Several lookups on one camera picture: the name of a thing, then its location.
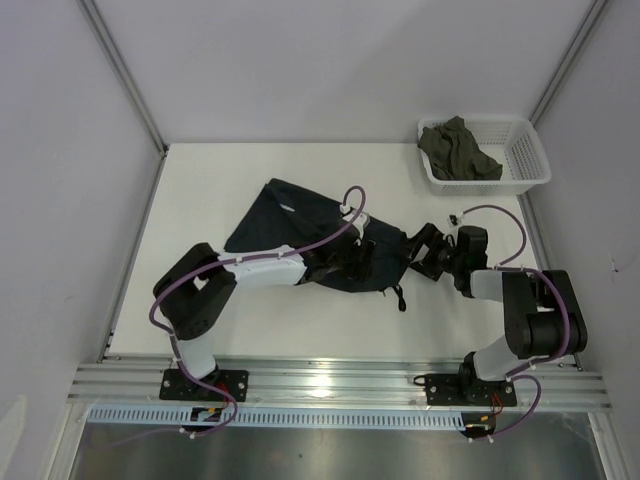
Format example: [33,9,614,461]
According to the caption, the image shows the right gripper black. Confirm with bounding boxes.
[391,223,463,281]

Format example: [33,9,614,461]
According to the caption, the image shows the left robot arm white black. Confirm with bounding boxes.
[152,234,375,400]

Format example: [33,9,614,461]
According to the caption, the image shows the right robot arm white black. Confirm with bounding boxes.
[409,223,588,407]

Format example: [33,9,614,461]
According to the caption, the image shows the olive green shorts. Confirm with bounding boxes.
[418,116,503,181]

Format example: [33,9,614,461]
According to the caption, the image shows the white plastic basket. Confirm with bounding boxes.
[417,115,551,196]

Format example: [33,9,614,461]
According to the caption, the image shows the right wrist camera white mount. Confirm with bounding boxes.
[447,212,465,229]

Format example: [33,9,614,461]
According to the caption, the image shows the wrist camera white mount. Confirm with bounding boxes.
[447,212,465,229]
[339,204,370,242]

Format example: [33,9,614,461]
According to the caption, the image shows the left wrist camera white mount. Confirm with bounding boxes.
[339,204,370,242]

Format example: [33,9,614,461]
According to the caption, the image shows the aluminium mounting rail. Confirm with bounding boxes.
[67,356,612,413]

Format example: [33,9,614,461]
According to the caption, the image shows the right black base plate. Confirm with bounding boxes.
[413,373,517,407]

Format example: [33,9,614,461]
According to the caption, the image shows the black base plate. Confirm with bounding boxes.
[159,369,249,403]
[413,373,517,407]

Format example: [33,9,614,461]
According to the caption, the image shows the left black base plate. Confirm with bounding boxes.
[159,369,249,403]

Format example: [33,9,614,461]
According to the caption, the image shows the right aluminium frame post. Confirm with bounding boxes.
[528,0,612,128]

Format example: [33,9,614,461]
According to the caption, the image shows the aluminium frame post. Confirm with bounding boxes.
[76,0,167,156]
[528,0,612,128]

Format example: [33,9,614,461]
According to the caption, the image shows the white slotted cable duct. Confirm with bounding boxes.
[87,404,465,431]

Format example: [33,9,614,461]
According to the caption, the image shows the left aluminium frame post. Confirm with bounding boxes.
[76,0,167,156]

